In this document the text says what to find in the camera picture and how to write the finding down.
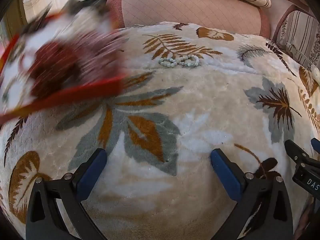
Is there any pale green bead bracelet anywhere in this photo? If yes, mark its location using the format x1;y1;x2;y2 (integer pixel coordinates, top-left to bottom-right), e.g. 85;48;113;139
159;55;200;68

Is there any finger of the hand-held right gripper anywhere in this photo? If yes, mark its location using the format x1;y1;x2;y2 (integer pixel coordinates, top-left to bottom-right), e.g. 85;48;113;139
284;139;320;167
311;137;320;155

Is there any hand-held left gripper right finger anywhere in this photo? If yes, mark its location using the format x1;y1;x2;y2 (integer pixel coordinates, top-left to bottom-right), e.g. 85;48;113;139
210;148;293;240

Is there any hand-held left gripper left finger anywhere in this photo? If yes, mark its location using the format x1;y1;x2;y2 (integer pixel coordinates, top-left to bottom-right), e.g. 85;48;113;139
26;148;108;240

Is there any leaf print plush blanket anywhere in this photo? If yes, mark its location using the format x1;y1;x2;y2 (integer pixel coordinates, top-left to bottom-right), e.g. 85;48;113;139
0;22;320;240

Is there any pink quilted cushion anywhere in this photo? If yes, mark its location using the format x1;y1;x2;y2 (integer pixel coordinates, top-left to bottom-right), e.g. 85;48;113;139
105;0;271;39

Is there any red patterned cloth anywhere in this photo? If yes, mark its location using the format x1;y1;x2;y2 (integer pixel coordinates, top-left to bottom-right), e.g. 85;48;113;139
0;0;130;125

